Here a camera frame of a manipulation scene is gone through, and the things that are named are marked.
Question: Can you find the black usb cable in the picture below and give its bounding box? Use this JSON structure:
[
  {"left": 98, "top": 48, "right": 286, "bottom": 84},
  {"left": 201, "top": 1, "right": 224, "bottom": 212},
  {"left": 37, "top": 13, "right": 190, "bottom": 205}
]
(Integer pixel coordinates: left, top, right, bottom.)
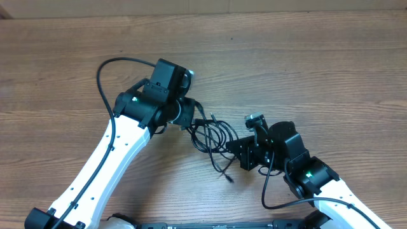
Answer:
[{"left": 187, "top": 113, "right": 239, "bottom": 184}]

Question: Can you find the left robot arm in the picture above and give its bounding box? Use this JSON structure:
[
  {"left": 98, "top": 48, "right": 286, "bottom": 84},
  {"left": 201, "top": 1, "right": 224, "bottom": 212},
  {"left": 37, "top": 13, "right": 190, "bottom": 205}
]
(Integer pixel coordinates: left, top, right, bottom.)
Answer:
[{"left": 24, "top": 59, "right": 195, "bottom": 228}]

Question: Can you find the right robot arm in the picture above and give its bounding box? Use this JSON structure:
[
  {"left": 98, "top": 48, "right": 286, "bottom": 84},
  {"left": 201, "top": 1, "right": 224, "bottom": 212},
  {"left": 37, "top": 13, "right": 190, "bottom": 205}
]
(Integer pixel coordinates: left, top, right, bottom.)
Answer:
[{"left": 226, "top": 120, "right": 388, "bottom": 228}]

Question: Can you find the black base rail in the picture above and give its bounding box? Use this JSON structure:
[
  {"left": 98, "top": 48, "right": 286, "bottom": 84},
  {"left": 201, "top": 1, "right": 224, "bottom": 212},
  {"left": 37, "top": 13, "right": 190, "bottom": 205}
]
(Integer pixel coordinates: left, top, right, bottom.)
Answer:
[{"left": 136, "top": 219, "right": 306, "bottom": 229}]

